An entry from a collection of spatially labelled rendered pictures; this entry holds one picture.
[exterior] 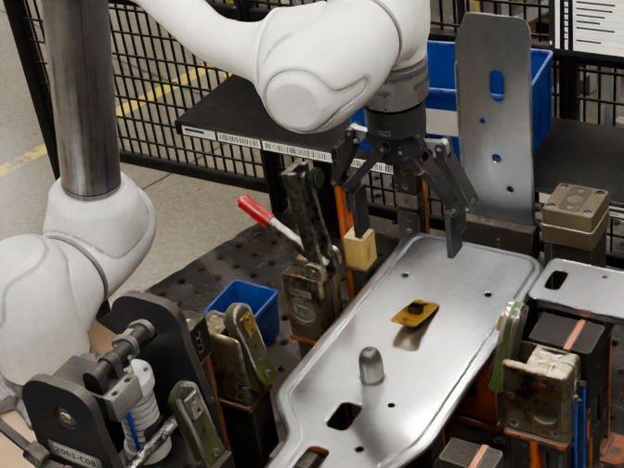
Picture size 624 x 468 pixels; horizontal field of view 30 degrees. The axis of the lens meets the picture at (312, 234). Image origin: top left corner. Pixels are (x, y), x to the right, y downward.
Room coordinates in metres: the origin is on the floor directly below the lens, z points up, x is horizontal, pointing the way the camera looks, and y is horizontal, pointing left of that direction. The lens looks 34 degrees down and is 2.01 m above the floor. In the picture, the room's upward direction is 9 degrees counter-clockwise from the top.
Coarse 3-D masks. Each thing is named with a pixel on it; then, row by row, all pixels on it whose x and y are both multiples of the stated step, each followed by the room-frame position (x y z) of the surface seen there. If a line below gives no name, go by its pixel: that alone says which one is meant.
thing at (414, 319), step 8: (416, 304) 1.26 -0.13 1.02; (432, 304) 1.28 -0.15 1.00; (400, 312) 1.26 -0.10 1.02; (408, 312) 1.25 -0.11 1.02; (416, 312) 1.25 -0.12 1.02; (424, 312) 1.25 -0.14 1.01; (432, 312) 1.26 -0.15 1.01; (392, 320) 1.23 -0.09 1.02; (400, 320) 1.23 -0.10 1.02; (416, 320) 1.23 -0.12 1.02
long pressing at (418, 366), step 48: (432, 240) 1.44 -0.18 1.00; (384, 288) 1.34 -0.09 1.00; (432, 288) 1.32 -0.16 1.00; (480, 288) 1.31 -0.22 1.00; (528, 288) 1.29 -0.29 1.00; (336, 336) 1.25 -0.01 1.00; (384, 336) 1.23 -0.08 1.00; (432, 336) 1.22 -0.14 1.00; (480, 336) 1.20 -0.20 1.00; (288, 384) 1.16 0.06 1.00; (336, 384) 1.15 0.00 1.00; (384, 384) 1.13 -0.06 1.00; (432, 384) 1.12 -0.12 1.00; (288, 432) 1.07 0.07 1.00; (336, 432) 1.06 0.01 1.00; (384, 432) 1.05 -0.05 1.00; (432, 432) 1.04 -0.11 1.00
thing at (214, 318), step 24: (216, 312) 1.25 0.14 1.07; (216, 336) 1.20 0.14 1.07; (216, 360) 1.20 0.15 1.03; (240, 360) 1.18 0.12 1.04; (216, 384) 1.21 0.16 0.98; (240, 384) 1.18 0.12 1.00; (240, 408) 1.19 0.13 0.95; (264, 408) 1.20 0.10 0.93; (240, 432) 1.20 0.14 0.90; (264, 432) 1.19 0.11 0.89; (240, 456) 1.20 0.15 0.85; (264, 456) 1.19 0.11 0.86
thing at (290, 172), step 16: (288, 176) 1.34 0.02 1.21; (304, 176) 1.33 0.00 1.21; (320, 176) 1.33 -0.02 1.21; (288, 192) 1.34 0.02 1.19; (304, 192) 1.35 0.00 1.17; (304, 208) 1.33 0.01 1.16; (320, 208) 1.35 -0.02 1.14; (304, 224) 1.33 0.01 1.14; (320, 224) 1.35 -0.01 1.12; (304, 240) 1.33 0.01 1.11; (320, 240) 1.35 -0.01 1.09; (320, 256) 1.32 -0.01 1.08
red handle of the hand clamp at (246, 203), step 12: (240, 204) 1.40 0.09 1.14; (252, 204) 1.39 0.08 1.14; (252, 216) 1.39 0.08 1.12; (264, 216) 1.38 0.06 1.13; (276, 228) 1.37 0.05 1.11; (288, 228) 1.37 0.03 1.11; (288, 240) 1.36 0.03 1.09; (300, 240) 1.36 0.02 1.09; (300, 252) 1.35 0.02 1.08; (324, 264) 1.33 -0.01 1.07
